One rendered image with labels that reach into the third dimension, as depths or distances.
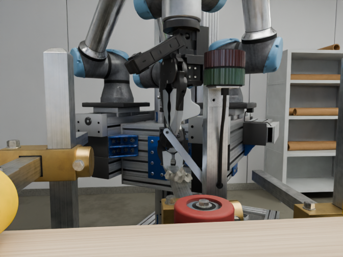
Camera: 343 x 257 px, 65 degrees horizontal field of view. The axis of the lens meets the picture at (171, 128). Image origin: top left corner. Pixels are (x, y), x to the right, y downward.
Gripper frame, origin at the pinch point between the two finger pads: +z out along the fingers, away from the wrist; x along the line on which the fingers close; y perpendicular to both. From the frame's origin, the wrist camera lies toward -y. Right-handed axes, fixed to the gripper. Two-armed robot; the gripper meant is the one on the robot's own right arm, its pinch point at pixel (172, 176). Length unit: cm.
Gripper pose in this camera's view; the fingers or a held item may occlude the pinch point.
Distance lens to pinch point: 79.8
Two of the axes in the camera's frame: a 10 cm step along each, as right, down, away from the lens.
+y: -1.0, -1.0, 9.9
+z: 0.0, 9.9, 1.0
